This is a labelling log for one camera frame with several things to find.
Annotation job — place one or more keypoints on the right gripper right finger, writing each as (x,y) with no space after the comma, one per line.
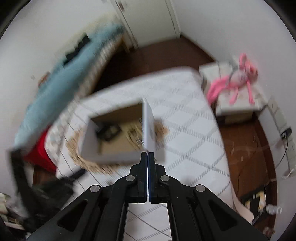
(157,191)

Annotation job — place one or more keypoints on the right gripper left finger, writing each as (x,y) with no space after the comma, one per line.
(138,190)

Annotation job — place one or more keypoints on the black smartwatch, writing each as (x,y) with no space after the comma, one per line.
(107,131)

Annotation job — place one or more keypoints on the red bed sheet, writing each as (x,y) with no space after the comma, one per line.
(38,155)

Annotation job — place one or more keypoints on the patterned white tablecloth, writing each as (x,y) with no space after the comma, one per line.
(189,144)

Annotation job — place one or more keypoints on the white cardboard box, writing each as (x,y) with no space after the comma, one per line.
(140,132)

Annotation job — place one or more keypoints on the teal blue duvet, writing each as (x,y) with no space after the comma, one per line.
(60,87)

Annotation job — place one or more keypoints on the white bedside stand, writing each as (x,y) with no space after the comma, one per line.
(221,107)

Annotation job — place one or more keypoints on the white bottle on floor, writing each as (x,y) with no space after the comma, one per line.
(273,209)

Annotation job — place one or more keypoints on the white power strip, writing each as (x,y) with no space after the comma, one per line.
(285,131)

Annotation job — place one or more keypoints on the pink plush toy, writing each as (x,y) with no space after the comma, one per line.
(245,75)

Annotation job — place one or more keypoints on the black clothing on bed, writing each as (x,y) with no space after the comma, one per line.
(70,55)

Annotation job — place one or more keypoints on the white door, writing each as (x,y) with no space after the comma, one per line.
(148,21)

